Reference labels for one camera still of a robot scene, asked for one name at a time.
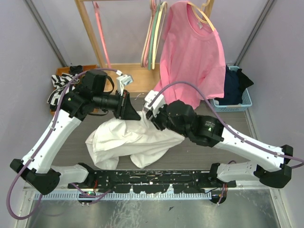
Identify black white striped shirt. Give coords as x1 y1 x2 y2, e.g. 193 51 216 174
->
47 73 75 109

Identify green hanger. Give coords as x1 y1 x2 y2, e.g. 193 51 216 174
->
144 0 163 70

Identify orange wooden organizer tray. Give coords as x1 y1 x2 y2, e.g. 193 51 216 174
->
56 65 97 76

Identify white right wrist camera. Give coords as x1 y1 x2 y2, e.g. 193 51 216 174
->
143 90 166 117

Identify pink t shirt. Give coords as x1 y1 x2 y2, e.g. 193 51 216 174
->
154 1 226 108

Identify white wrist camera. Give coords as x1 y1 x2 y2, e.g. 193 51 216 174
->
116 70 133 96
143 90 166 117

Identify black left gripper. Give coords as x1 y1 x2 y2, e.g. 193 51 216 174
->
95 89 141 121

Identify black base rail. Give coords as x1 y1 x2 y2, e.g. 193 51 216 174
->
67 170 237 205

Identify natural wood hanger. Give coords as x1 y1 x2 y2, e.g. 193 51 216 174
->
187 0 215 31

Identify wooden clothes rack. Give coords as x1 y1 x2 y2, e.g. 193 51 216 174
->
75 0 215 93

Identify yellow hanger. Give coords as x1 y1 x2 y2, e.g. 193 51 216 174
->
149 1 168 69

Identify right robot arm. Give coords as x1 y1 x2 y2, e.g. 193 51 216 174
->
144 100 293 189

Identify blue plastic basket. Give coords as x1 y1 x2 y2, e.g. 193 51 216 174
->
209 66 252 112

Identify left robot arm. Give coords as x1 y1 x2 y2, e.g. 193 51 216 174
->
10 69 141 195

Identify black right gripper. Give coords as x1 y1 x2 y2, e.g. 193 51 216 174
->
146 101 190 137

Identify black rolled socks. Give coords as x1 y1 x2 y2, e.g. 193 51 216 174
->
69 65 84 74

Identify white t shirt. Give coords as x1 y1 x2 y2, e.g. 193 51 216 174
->
85 111 185 170

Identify black garment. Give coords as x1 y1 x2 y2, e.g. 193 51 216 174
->
237 68 254 93

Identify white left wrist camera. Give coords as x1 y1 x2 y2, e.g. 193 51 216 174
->
116 70 133 96

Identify dark navy garment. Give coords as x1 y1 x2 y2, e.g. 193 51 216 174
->
215 66 242 105

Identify light pink hanger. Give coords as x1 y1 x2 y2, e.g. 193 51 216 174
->
141 0 156 68

